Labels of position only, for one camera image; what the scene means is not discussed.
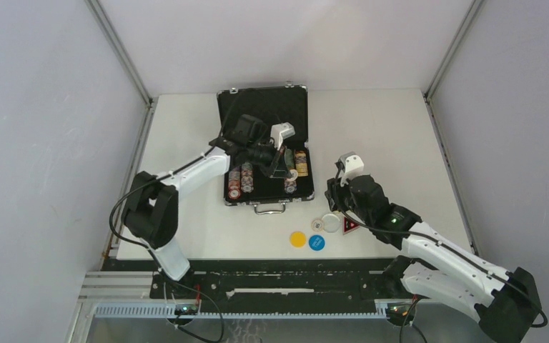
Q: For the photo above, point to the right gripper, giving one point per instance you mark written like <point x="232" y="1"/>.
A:
<point x="330" y="196"/>

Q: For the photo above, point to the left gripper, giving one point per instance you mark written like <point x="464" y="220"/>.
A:
<point x="277" y="168"/>

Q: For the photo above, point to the red triangular card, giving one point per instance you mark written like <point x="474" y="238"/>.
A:
<point x="349" y="226"/>

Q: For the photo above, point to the shrink-wrapped blue chip stack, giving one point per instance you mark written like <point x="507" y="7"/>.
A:
<point x="234" y="179"/>

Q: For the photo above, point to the white dealer button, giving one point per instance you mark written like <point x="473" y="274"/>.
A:
<point x="331" y="222"/>

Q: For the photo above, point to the red five poker chip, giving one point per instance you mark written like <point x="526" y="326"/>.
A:
<point x="234" y="194"/>

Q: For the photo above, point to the yellow chip stack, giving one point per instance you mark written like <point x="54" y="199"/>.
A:
<point x="301" y="163"/>

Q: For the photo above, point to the blue round button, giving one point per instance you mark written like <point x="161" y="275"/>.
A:
<point x="316" y="243"/>

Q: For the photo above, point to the yellow round button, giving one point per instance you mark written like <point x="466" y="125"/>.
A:
<point x="298" y="239"/>

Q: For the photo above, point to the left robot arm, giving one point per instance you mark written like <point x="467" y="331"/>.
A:
<point x="151" y="207"/>

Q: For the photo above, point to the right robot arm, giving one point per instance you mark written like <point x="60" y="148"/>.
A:
<point x="506" y="305"/>

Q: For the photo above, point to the black aluminium poker case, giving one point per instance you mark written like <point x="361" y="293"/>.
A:
<point x="273" y="105"/>

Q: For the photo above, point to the right circuit board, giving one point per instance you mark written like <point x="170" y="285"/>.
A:
<point x="398" y="310"/>

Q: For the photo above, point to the circuit board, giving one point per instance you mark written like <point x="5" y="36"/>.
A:
<point x="185" y="310"/>
<point x="398" y="310"/>

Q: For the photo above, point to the left circuit board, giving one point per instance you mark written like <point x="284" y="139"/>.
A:
<point x="185" y="310"/>

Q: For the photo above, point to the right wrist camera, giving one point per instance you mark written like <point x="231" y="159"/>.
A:
<point x="351" y="166"/>

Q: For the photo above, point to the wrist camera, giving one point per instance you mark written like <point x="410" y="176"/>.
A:
<point x="280" y="132"/>
<point x="351" y="166"/>

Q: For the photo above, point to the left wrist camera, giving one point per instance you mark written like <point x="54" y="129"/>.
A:
<point x="280" y="132"/>

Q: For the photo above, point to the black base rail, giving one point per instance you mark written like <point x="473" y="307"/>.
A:
<point x="286" y="286"/>

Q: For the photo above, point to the left aluminium frame post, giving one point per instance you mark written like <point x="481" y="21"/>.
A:
<point x="105" y="287"/>

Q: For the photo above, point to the aluminium frame post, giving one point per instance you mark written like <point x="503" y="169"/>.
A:
<point x="482" y="100"/>
<point x="105" y="287"/>

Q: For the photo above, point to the right aluminium frame post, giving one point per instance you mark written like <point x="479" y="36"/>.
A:
<point x="482" y="100"/>

